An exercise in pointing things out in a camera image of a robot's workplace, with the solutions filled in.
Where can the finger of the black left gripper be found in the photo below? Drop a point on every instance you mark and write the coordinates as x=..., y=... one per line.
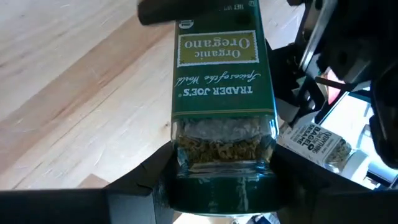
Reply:
x=161, y=11

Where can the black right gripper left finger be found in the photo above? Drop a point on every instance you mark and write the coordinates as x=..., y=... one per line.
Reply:
x=62, y=207

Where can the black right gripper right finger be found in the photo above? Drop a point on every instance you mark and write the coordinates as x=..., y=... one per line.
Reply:
x=335, y=207

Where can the white-lidded bagel seasoning jar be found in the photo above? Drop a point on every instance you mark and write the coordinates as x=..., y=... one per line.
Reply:
x=311, y=143

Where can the green oregano spice jar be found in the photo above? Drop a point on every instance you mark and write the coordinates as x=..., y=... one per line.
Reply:
x=222, y=93

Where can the black metal wooden shelf rack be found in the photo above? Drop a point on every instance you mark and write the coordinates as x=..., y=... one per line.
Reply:
x=311, y=99

